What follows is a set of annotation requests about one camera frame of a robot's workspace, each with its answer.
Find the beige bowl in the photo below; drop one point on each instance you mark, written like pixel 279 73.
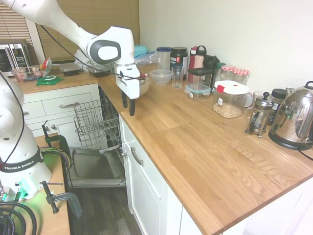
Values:
pixel 145 86

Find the wooden robot mounting table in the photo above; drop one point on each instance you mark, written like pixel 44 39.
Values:
pixel 58 220

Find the black supplement tub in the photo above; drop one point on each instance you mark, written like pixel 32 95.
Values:
pixel 178 58

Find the stainless steel microwave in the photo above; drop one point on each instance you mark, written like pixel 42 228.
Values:
pixel 14 55

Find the pink bottle with black lid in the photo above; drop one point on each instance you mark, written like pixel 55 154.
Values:
pixel 201 57

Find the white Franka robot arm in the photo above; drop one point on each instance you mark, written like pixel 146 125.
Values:
pixel 61 19

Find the glass french press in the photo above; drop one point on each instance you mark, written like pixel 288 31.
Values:
pixel 261 115

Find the clear zip bag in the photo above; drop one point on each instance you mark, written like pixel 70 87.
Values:
pixel 146 58

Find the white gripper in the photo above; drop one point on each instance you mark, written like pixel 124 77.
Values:
pixel 129 83

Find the silver cabinet knob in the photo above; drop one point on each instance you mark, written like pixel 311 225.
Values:
pixel 124 154
pixel 53 127

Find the red water bottle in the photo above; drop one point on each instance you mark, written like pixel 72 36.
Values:
pixel 193 58

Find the black meal container clear lid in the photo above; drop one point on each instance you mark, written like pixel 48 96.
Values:
pixel 97 71
pixel 69 69

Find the clear pitcher with blue lid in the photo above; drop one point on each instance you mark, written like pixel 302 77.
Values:
pixel 163 57

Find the clear plastic bowl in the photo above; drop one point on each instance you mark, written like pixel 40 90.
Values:
pixel 161 77

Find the clear drinking glass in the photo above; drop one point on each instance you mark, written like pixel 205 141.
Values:
pixel 177 77

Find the jar with green lid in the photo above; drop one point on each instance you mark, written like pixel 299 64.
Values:
pixel 219 71

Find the clear canister with black lid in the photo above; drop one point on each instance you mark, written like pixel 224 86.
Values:
pixel 199 75

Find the nut container with white lid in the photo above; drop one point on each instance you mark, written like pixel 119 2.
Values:
pixel 230 100

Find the stainless steel electric kettle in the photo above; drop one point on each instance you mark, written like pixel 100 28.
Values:
pixel 296 115

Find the brown window blind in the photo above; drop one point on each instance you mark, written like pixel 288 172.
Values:
pixel 14 27
pixel 97 14

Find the red and yellow snack bag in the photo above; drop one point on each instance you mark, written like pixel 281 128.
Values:
pixel 46 66

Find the black shaker bottle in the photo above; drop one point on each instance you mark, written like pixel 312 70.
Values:
pixel 210 62

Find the steel dishwasher door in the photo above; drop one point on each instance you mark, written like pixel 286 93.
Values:
pixel 93 166

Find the jar with black lid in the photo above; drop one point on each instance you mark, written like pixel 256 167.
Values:
pixel 278 98

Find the white base cabinet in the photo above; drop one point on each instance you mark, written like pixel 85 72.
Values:
pixel 146 195
pixel 73 98

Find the jar with red checkered lid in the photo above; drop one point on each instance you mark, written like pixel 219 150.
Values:
pixel 228 72
pixel 241 76

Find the black C-clamp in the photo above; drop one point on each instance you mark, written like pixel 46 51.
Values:
pixel 62 144
pixel 71 200

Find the teal plastic container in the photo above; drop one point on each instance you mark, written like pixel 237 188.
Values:
pixel 140 50

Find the glass container with blue lid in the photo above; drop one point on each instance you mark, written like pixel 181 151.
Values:
pixel 197 91

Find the clear glass mug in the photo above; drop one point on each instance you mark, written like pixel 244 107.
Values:
pixel 255 98

